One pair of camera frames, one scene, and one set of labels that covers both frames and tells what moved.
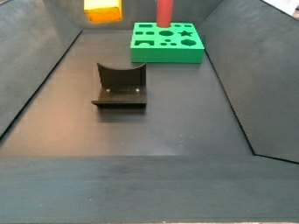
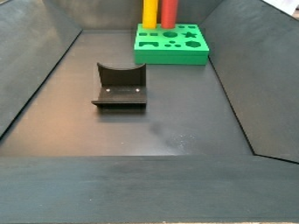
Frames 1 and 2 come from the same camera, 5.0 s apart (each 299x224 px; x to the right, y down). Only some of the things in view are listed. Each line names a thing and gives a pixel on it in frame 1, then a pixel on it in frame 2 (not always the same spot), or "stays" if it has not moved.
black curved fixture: (125, 88) stays
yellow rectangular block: (104, 10) to (150, 14)
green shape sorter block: (173, 44) stays
